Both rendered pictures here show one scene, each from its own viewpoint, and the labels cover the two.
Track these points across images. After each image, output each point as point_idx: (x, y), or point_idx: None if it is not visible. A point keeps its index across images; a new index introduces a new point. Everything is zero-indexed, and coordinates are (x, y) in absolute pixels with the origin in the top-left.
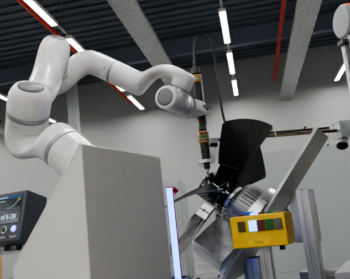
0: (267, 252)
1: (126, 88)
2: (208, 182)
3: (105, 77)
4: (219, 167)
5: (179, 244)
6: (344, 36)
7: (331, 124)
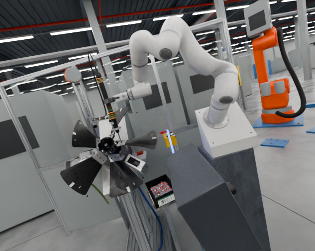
0: None
1: (145, 75)
2: (120, 139)
3: (146, 62)
4: (115, 132)
5: (127, 177)
6: (76, 81)
7: (88, 118)
